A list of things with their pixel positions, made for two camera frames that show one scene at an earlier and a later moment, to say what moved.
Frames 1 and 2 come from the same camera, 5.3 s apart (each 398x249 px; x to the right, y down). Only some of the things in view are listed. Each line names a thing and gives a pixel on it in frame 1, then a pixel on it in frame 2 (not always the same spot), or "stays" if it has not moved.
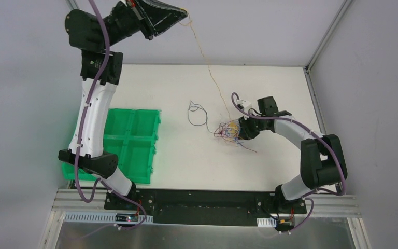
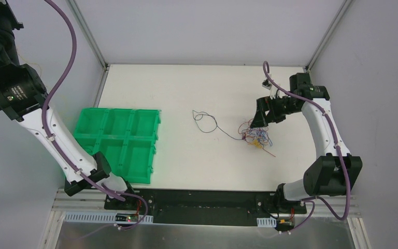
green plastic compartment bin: [131, 135] stays
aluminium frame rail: [70, 200] stays
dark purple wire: [197, 115] to [205, 113]
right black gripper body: [243, 128] to [272, 109]
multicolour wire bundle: [229, 131] to [257, 136]
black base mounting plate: [209, 207] stays
